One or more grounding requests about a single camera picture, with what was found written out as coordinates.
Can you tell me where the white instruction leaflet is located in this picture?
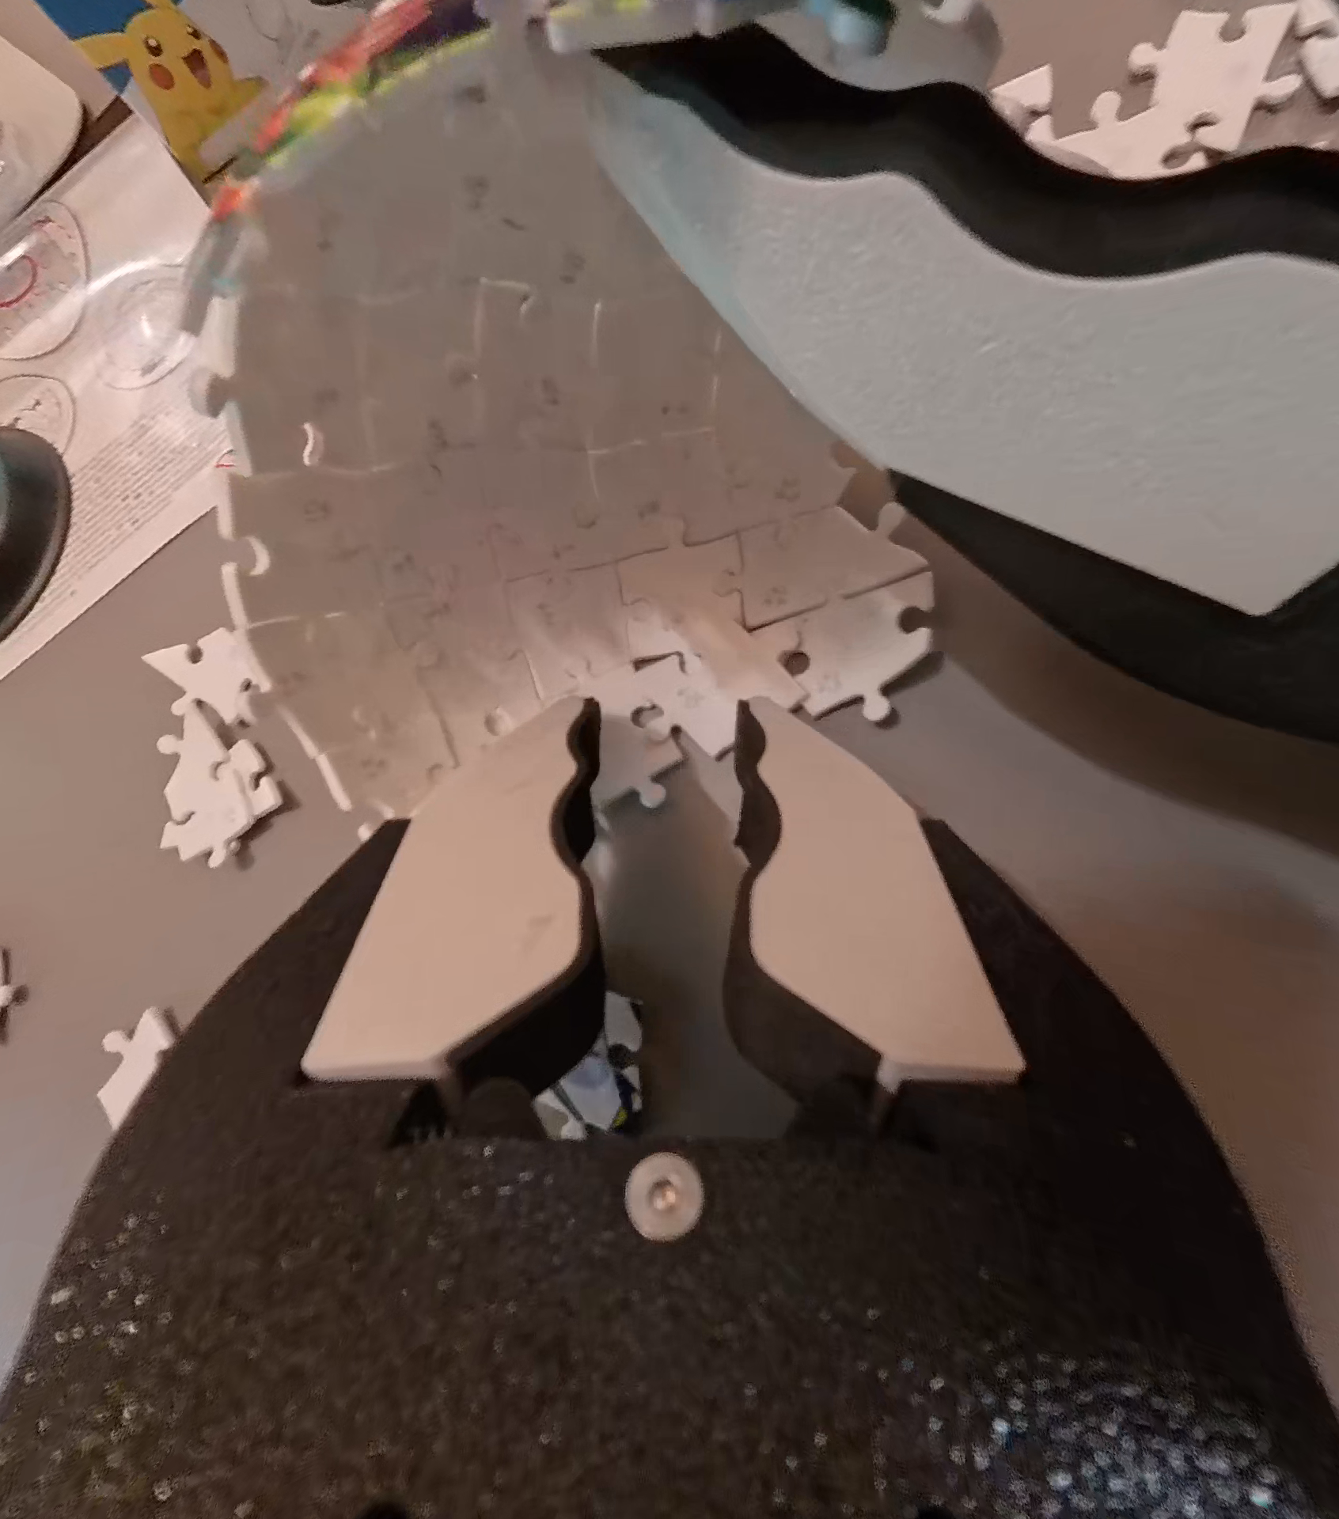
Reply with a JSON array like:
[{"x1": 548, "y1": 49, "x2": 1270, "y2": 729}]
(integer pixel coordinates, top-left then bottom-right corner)
[{"x1": 0, "y1": 118, "x2": 238, "y2": 690}]

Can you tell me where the partly built puzzle ball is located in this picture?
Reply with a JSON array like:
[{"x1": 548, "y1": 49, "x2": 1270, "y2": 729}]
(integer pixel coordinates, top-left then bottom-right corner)
[{"x1": 185, "y1": 0, "x2": 1004, "y2": 832}]

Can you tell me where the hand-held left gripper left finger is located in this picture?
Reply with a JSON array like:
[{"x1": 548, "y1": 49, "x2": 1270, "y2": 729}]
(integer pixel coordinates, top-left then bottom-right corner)
[{"x1": 299, "y1": 694, "x2": 610, "y2": 1117}]

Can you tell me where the colourful blue puzzle piece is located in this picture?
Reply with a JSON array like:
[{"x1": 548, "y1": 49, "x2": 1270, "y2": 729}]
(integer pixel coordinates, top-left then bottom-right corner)
[{"x1": 532, "y1": 990, "x2": 644, "y2": 1141}]

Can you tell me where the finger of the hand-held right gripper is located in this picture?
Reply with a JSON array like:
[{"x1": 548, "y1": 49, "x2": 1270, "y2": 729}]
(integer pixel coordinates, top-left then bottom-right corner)
[{"x1": 586, "y1": 23, "x2": 1339, "y2": 618}]

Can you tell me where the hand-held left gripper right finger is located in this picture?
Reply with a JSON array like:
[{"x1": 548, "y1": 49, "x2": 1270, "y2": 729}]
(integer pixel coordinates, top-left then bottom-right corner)
[{"x1": 722, "y1": 698, "x2": 1031, "y2": 1129}]

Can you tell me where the blue puzzle box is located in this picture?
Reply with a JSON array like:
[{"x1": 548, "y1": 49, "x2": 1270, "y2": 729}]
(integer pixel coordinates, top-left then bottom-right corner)
[{"x1": 76, "y1": 0, "x2": 274, "y2": 185}]

